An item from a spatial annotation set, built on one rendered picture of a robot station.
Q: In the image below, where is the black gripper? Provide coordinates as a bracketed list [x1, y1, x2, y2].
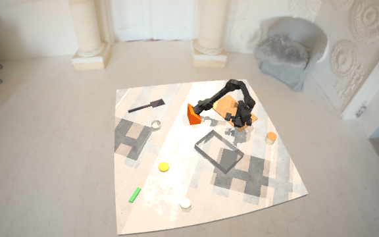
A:
[224, 112, 252, 128]

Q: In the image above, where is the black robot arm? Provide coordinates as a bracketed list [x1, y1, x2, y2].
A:
[192, 79, 256, 128]

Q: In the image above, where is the beige short cylinder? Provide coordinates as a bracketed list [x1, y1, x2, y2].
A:
[180, 198, 191, 209]

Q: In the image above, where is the yellow round disc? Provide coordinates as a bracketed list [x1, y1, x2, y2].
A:
[159, 162, 169, 172]

